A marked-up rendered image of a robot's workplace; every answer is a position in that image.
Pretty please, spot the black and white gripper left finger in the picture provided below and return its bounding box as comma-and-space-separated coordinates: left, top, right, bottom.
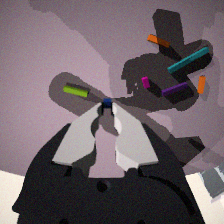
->
12, 102, 104, 214

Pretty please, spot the purple rod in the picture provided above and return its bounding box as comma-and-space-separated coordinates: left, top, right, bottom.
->
161, 82, 188, 96

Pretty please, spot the turquoise rod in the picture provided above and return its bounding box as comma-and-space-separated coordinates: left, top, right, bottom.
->
167, 47, 209, 73

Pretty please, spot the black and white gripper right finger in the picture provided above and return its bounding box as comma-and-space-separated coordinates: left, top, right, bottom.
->
111, 102, 198, 215

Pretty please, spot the orange rod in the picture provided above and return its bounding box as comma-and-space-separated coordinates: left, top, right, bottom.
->
197, 76, 206, 94
147, 34, 170, 48

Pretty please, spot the short magenta rod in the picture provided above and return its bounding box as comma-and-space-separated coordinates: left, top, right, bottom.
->
141, 77, 150, 89

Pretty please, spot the lime green rod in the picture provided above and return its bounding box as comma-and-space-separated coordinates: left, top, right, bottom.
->
63, 85, 88, 97

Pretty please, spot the small blue cube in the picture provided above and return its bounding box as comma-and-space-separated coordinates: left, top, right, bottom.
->
104, 98, 111, 108

